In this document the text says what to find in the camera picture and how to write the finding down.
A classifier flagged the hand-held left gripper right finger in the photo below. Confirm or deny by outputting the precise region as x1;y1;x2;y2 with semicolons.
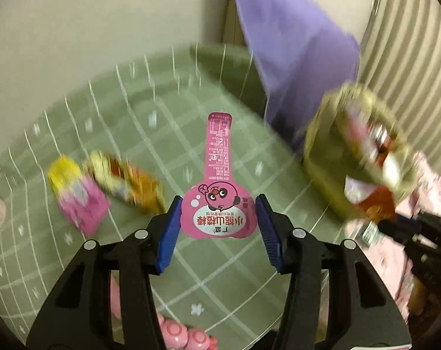
256;194;412;350

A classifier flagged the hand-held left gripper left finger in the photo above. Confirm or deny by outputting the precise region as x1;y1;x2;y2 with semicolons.
25;196;182;350

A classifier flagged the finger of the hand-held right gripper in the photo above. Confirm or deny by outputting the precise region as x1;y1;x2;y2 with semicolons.
377;213;429;249

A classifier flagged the pink round-headed wrapper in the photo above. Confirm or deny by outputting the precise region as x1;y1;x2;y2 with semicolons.
180;112;259;240

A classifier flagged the olive green bag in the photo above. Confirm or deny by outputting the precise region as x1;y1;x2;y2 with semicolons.
302;84;419;220

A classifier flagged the pink patterned cloth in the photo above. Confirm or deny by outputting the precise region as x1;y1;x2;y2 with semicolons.
344;153;441;323

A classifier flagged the yellow orange snack packet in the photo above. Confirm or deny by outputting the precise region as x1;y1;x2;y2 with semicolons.
83;149;166;214

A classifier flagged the yellow and pink packet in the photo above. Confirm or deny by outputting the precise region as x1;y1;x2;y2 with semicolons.
47;155;111;237

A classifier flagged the pink plastic toy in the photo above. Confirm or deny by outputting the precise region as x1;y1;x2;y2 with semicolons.
109;273;218;350

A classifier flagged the green checked blanket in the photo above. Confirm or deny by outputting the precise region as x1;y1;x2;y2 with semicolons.
0;42;352;350

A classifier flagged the beige striped curtain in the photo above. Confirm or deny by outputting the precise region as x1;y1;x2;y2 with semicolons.
355;0;441;183

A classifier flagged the purple cloth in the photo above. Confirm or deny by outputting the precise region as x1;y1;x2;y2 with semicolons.
233;0;361;146

